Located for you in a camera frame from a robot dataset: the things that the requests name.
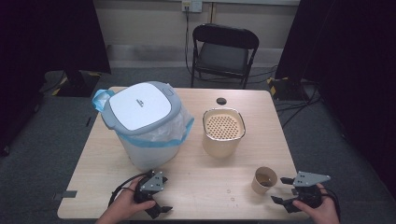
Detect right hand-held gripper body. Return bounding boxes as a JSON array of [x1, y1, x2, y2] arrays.
[[291, 170, 332, 210]]

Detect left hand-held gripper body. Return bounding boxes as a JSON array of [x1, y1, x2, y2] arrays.
[[134, 170, 169, 205]]

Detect brown paper cup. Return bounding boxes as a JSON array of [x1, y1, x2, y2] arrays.
[[250, 166, 278, 196]]

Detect beige strainer container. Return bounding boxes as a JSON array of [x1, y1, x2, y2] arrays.
[[201, 106, 247, 160]]

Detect white bin with blue liner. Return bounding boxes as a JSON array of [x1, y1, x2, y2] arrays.
[[101, 80, 188, 173]]

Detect person's left hand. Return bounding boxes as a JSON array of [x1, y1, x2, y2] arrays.
[[98, 177, 157, 224]]

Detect person's right hand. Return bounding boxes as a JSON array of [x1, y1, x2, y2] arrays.
[[291, 183, 341, 224]]

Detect clear trash bag blue rim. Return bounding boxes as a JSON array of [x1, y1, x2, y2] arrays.
[[91, 89, 195, 149]]

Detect grey tape strip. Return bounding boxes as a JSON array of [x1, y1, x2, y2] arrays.
[[51, 189, 78, 202]]

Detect black stand base yellow tape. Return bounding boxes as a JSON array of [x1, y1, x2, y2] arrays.
[[266, 76, 308, 102], [50, 69, 103, 98]]

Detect black curtain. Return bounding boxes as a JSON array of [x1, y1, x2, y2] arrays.
[[0, 0, 112, 157], [275, 0, 396, 191]]

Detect black folding chair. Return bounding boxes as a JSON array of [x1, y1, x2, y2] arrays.
[[190, 22, 261, 90]]

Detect left hand-held gripper black cable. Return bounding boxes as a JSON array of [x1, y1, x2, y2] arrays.
[[106, 172, 148, 208]]

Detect black floor cables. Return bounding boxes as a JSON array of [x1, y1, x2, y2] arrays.
[[248, 64, 322, 129]]

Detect black cable from wall outlet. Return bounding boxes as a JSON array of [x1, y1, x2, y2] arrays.
[[184, 5, 193, 77]]

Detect white wall outlet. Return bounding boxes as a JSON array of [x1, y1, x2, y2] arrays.
[[181, 0, 204, 14]]

